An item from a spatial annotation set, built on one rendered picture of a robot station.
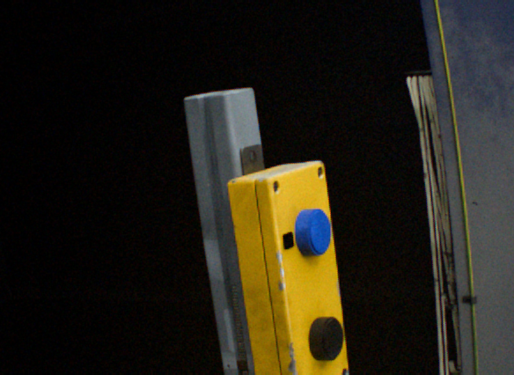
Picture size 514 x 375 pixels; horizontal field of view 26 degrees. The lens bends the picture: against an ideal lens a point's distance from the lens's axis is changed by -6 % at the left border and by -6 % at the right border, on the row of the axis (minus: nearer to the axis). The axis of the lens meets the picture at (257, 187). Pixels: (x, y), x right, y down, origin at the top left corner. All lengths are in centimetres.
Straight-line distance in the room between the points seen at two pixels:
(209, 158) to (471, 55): 52
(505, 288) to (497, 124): 24
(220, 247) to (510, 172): 53
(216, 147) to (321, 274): 18
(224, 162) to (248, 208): 7
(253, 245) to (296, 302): 8
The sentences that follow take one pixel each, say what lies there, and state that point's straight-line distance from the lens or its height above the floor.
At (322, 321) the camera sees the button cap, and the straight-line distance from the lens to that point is 127.
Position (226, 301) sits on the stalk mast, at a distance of 131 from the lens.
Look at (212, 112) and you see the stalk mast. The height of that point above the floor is 162.
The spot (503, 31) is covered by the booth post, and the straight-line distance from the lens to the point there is 164.
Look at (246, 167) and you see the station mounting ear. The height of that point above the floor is 156.
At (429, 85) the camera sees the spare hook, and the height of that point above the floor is 160.
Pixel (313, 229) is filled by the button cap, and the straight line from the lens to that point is 125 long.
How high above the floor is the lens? 167
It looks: 6 degrees down
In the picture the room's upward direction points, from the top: 8 degrees counter-clockwise
